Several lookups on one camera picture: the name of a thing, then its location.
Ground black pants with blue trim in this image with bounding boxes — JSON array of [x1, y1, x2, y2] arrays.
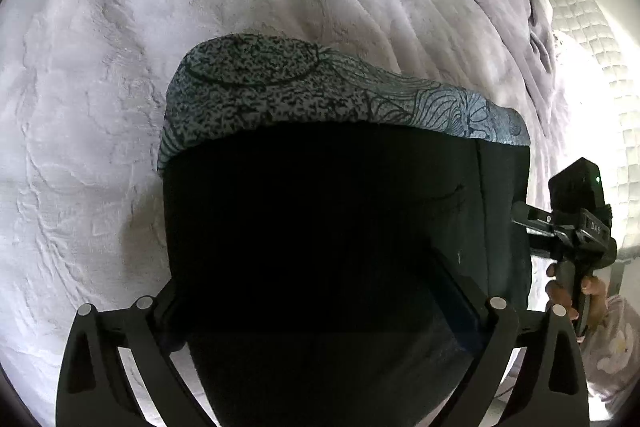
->
[[157, 35, 532, 426]]

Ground lavender plush bed blanket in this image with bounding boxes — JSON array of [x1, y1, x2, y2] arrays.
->
[[1, 0, 560, 426]]

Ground white quilted mattress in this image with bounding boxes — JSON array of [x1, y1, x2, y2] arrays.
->
[[549, 0, 639, 261]]

